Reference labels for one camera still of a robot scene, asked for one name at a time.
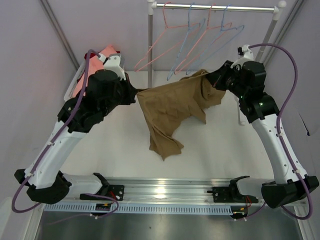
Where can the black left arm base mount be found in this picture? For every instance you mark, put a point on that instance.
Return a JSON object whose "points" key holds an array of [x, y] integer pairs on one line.
{"points": [[115, 192]]}

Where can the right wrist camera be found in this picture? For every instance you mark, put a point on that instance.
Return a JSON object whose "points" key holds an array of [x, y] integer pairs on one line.
{"points": [[244, 55]]}

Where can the slotted white cable duct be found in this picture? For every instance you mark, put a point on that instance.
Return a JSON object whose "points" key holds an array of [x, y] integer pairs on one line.
{"points": [[139, 208]]}

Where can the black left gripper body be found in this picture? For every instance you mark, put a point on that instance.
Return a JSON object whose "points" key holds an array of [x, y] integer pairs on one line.
{"points": [[123, 96]]}

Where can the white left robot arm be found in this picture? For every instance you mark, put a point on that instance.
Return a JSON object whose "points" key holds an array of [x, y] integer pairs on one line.
{"points": [[46, 183]]}

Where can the blue wire hanger right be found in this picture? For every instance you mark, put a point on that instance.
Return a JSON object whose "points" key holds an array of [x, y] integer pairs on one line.
{"points": [[227, 32]]}

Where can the blue wire hanger left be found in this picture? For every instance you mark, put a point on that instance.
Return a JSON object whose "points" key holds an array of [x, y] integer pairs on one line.
{"points": [[192, 28]]}

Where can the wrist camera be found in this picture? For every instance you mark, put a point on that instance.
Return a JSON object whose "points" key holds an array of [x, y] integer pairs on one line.
{"points": [[113, 62], [244, 55]]}

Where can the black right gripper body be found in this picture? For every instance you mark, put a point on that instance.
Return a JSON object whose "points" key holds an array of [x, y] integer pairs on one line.
{"points": [[216, 78]]}

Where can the tan pleated skirt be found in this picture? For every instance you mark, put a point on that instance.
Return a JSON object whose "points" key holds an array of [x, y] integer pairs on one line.
{"points": [[166, 106]]}

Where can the white perforated laundry basket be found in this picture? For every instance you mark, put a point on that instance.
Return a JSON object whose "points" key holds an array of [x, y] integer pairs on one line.
{"points": [[70, 90]]}

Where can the white garment rack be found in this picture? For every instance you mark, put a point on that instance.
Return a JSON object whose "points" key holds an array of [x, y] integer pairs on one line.
{"points": [[167, 26]]}

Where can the salmon pink garment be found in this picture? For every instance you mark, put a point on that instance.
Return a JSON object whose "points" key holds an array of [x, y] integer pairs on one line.
{"points": [[94, 65]]}

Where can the blue wire hanger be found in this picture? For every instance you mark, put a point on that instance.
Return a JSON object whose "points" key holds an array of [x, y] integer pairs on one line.
{"points": [[227, 32], [192, 28]]}

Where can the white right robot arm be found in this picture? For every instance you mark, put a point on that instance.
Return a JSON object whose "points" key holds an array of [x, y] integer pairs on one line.
{"points": [[290, 182]]}

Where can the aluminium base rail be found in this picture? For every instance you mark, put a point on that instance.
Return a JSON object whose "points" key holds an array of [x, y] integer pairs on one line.
{"points": [[168, 190]]}

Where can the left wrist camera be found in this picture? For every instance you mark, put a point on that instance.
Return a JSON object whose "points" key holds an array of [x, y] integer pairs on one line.
{"points": [[113, 62]]}

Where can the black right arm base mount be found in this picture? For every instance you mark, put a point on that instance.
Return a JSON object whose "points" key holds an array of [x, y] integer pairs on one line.
{"points": [[231, 194]]}

